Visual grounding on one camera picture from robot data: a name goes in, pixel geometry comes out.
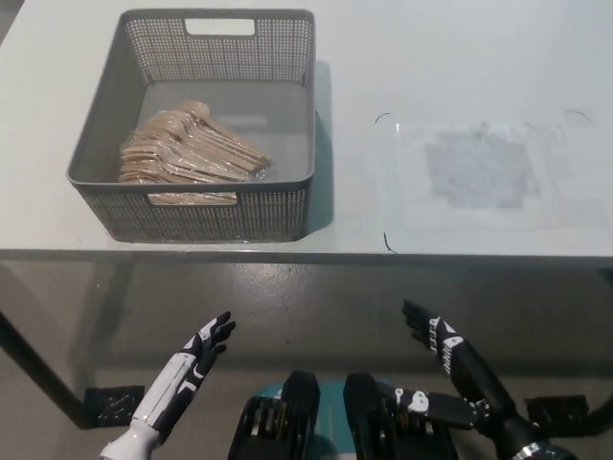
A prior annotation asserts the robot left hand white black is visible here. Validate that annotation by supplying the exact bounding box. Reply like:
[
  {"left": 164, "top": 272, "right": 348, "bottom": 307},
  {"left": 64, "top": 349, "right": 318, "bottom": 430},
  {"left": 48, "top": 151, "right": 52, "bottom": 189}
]
[{"left": 131, "top": 310, "right": 238, "bottom": 430}]

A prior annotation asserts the robot right hand white black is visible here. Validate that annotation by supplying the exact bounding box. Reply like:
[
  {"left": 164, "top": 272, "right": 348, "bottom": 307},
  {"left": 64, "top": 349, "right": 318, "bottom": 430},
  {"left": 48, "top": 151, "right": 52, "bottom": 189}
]
[{"left": 392, "top": 299, "right": 518, "bottom": 432}]

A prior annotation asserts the bag of wooden cutlery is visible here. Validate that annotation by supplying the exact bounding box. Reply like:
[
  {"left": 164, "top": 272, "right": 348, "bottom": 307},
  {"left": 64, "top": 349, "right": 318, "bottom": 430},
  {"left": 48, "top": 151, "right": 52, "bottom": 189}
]
[{"left": 117, "top": 100, "right": 277, "bottom": 207}]

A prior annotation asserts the black floor foot plate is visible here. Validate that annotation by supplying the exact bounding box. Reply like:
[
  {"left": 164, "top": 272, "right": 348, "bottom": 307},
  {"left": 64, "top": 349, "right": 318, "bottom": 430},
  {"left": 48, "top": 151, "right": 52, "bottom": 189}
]
[
  {"left": 525, "top": 395, "right": 589, "bottom": 432},
  {"left": 84, "top": 385, "right": 146, "bottom": 427}
]

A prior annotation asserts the robot right black body block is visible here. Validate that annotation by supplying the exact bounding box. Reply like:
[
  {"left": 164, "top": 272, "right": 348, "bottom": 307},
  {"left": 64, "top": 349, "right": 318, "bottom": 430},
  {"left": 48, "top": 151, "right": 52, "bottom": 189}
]
[{"left": 342, "top": 372, "right": 456, "bottom": 460}]

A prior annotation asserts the robot black body block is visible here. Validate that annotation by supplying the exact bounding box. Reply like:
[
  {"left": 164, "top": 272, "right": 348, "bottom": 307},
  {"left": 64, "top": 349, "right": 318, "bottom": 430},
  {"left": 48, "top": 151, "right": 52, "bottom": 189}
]
[
  {"left": 342, "top": 372, "right": 456, "bottom": 460},
  {"left": 229, "top": 370, "right": 321, "bottom": 460}
]

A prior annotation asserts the robot left black body block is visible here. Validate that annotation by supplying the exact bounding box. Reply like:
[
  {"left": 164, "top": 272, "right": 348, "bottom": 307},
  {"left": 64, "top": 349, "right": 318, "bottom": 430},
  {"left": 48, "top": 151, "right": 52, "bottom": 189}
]
[{"left": 229, "top": 370, "right": 321, "bottom": 460}]

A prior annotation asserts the black table leg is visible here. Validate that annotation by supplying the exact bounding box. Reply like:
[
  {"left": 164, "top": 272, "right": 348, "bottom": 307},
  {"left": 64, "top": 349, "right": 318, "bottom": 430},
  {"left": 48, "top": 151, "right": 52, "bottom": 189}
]
[{"left": 0, "top": 310, "right": 97, "bottom": 428}]

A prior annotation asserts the grey perforated plastic basket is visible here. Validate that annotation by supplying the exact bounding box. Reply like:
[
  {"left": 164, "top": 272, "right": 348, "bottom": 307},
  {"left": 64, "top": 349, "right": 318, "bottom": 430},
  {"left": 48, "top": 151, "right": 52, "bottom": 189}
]
[{"left": 65, "top": 8, "right": 317, "bottom": 243}]

